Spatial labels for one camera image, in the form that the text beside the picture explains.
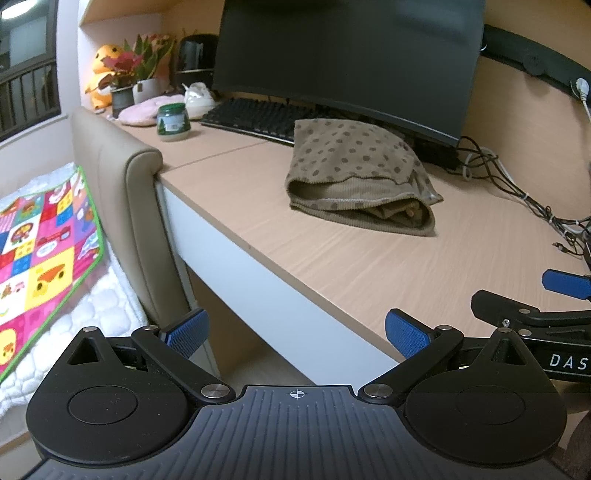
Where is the green plant in white pot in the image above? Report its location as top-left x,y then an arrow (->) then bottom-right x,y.
131,33 -> 178,104

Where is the green glass jar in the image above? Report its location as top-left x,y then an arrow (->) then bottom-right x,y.
156,104 -> 191,140

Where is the black computer monitor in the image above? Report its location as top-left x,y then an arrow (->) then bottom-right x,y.
211,0 -> 485,171

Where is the white plug with cable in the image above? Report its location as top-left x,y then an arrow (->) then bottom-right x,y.
573,78 -> 591,121

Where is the brown polka-dot garment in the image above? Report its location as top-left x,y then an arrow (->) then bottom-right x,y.
284,119 -> 444,237

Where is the white small shoe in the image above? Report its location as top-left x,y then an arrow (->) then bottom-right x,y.
181,82 -> 217,120

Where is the pink soft cushion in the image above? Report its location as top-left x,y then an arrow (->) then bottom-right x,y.
119,93 -> 185,127

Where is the yellow plush toy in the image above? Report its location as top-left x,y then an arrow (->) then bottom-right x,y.
84,44 -> 125,110

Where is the beige padded headboard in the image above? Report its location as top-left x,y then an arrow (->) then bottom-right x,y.
69,106 -> 218,370

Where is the wooden overhead shelf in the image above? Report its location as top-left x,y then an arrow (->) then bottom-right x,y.
78,0 -> 185,27

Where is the black kitchen appliance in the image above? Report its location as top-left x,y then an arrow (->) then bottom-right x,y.
175,33 -> 220,93

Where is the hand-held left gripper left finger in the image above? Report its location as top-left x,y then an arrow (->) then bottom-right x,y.
67,308 -> 236,404

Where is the white quilted bedding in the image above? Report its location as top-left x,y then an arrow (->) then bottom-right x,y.
0,161 -> 148,416

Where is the red-leaf plant in dark pot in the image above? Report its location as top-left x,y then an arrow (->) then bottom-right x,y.
99,51 -> 144,120

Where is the colourful patchwork play mat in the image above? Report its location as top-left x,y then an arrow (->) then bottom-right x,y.
0,165 -> 108,384

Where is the black keyboard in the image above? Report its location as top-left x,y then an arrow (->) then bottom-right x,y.
200,97 -> 342,147

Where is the black cable bundle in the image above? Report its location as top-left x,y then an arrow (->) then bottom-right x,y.
457,136 -> 591,268

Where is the window with dark railing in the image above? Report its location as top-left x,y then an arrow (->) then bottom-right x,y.
0,0 -> 62,144

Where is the black wall power rail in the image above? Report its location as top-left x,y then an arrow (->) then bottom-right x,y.
480,24 -> 591,100

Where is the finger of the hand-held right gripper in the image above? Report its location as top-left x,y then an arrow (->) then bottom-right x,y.
470,289 -> 591,340
542,270 -> 591,301

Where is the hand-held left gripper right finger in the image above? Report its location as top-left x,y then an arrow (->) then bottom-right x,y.
358,308 -> 529,408

